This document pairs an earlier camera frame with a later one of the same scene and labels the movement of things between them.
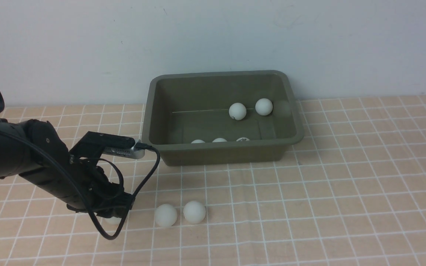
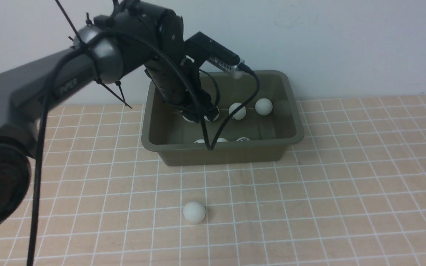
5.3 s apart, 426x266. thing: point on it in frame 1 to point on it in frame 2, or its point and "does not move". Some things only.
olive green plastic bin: [186, 115] does not move
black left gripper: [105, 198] to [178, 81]
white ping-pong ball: [112, 222] to [190, 120]
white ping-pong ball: [194, 212] does not move
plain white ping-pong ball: [264, 106] does not move
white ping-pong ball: [165, 215] to [205, 118]
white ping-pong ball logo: [237, 111] does not move
